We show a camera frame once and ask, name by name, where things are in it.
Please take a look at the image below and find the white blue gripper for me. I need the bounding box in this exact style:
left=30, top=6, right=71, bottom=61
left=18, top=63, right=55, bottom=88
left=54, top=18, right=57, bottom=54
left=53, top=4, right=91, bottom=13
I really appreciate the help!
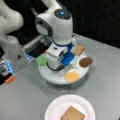
left=46, top=43, right=74, bottom=70

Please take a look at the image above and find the brown toast slice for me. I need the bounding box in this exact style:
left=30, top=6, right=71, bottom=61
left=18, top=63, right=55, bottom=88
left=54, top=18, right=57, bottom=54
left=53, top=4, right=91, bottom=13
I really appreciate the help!
left=73, top=44, right=85, bottom=56
left=61, top=107, right=85, bottom=120

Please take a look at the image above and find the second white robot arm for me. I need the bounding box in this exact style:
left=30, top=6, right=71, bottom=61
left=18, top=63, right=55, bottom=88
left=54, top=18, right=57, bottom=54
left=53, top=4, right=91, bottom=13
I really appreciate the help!
left=0, top=1, right=26, bottom=67

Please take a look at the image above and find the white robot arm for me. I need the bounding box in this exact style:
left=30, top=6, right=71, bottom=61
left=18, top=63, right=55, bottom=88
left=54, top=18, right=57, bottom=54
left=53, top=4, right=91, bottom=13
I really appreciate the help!
left=35, top=0, right=73, bottom=71

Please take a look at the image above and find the green lettuce leaf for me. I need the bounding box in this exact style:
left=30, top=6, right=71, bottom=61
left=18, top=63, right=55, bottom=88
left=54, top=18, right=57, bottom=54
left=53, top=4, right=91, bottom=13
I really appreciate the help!
left=36, top=56, right=48, bottom=66

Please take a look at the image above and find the white sectioned round tray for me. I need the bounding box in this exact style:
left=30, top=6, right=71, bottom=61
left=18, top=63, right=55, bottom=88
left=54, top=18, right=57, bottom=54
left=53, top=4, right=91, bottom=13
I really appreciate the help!
left=38, top=53, right=89, bottom=85

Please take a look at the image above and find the yellow cheese slice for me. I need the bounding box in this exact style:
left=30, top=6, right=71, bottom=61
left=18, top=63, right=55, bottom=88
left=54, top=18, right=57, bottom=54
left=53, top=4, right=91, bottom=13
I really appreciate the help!
left=64, top=71, right=80, bottom=82

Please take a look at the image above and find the brown meat patty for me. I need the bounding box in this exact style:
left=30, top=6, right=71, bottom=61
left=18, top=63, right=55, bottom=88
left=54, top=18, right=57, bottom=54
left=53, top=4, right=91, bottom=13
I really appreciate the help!
left=79, top=57, right=93, bottom=68

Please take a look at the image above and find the white paper plate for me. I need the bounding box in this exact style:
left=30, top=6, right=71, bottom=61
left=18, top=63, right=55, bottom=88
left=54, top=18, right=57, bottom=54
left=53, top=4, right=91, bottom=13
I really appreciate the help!
left=44, top=94, right=96, bottom=120

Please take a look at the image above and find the orange block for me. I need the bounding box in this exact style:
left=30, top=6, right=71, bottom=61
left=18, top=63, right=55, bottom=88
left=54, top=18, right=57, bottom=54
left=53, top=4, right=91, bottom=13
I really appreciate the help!
left=5, top=76, right=15, bottom=84

